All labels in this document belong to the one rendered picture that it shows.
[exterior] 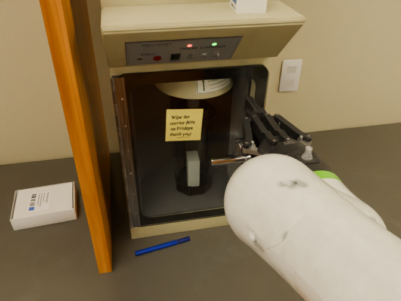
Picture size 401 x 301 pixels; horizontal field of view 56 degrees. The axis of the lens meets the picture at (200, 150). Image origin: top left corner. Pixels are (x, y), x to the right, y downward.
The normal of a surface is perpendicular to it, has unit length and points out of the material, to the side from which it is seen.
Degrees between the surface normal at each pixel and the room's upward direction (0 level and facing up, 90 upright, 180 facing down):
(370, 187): 0
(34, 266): 0
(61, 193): 0
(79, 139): 90
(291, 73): 90
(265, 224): 65
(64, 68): 90
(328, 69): 90
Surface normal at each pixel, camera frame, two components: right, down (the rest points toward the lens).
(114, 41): 0.14, 0.98
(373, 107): 0.21, 0.56
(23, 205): 0.01, -0.82
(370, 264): -0.50, -0.72
